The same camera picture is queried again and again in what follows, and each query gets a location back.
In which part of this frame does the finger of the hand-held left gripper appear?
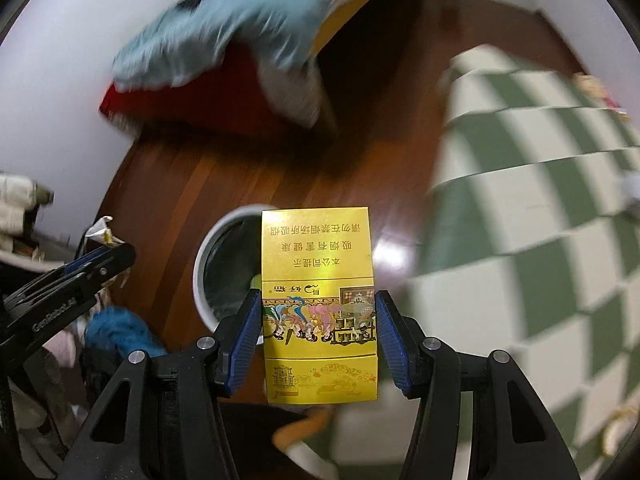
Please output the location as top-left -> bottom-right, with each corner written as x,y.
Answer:
2,243 -> 137,321

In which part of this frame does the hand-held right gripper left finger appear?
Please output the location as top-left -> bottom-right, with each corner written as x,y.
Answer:
59,288 -> 264,480

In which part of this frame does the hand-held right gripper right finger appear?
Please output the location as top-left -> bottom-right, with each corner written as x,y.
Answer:
374,289 -> 582,480

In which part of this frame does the white round trash bin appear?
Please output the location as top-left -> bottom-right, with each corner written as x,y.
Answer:
193,205 -> 273,346

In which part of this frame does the yellow cigarette pack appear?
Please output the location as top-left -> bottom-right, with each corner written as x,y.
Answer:
261,206 -> 379,405

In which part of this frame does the crumpled white paper wrapper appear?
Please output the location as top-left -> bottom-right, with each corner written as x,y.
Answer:
85,216 -> 126,251

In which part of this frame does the blue fuzzy cloth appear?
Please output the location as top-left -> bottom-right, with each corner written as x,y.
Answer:
85,306 -> 166,358

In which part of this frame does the green white checkered blanket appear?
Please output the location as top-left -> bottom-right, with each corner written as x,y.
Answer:
305,45 -> 640,480

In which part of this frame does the red cloth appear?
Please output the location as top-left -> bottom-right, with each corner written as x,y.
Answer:
98,42 -> 281,136

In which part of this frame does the white grey cloth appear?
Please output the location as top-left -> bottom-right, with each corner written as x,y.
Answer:
257,57 -> 331,128

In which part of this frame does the light blue cloth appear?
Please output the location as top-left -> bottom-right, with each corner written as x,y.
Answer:
112,0 -> 351,92

